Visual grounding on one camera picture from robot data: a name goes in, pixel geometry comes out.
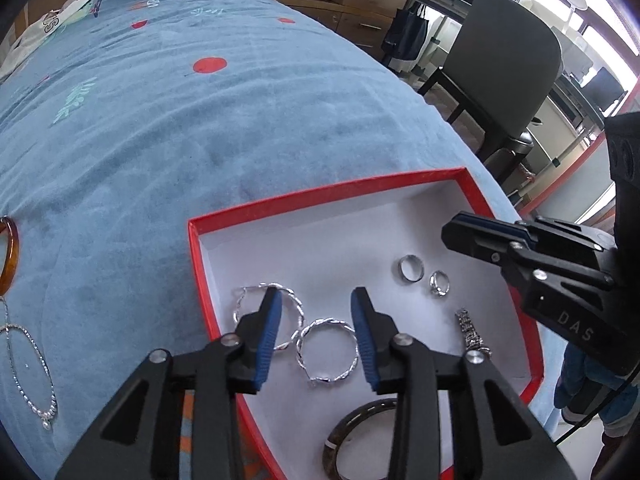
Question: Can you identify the twisted silver hoop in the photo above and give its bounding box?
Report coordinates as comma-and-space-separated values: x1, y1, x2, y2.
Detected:
295, 317, 361, 389
232, 282, 306, 354

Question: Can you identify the red cardboard box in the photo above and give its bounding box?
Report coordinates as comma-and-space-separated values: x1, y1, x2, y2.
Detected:
187, 167, 546, 480

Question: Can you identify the silver bead necklace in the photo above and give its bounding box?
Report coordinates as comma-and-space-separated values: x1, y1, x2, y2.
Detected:
0, 324, 57, 434

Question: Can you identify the white garment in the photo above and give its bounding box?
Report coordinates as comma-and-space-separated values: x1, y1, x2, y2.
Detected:
0, 0, 94, 84

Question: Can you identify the silver ring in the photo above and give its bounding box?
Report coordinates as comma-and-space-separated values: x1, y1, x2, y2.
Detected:
397, 254, 426, 284
428, 269, 451, 299

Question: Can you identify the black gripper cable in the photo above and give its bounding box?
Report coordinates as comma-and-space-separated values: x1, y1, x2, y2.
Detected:
551, 374, 637, 447

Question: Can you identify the blue printed blanket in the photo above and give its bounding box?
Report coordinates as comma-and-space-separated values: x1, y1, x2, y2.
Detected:
0, 0, 523, 480

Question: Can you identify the grey chair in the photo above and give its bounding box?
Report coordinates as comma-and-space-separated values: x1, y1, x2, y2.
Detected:
416, 0, 564, 182

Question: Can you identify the dark hanging bag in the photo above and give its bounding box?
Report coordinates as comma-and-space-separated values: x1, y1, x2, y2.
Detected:
381, 1, 431, 77

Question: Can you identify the dark brown bangle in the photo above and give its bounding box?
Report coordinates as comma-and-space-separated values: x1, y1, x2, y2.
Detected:
322, 396, 401, 480

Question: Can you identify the amber bangle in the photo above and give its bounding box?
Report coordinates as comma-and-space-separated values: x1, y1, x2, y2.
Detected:
0, 215, 21, 297

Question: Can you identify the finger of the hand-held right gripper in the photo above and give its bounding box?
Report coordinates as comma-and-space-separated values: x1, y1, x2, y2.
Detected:
454, 212, 609, 252
441, 217, 614, 297

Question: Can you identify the low wooden nightstand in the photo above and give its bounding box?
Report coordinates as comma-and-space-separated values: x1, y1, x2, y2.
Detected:
272, 0, 397, 59

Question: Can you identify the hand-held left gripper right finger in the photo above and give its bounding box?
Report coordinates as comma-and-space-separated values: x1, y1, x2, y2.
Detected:
350, 286, 578, 480

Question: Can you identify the silver link chain bracelet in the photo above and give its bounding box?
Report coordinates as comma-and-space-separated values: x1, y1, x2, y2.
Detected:
453, 307, 494, 362

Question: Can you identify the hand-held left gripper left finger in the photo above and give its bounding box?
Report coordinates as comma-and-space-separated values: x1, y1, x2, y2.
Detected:
54, 286, 284, 480

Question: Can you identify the black monitor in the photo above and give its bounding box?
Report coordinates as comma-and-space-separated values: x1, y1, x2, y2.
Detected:
581, 66, 629, 114

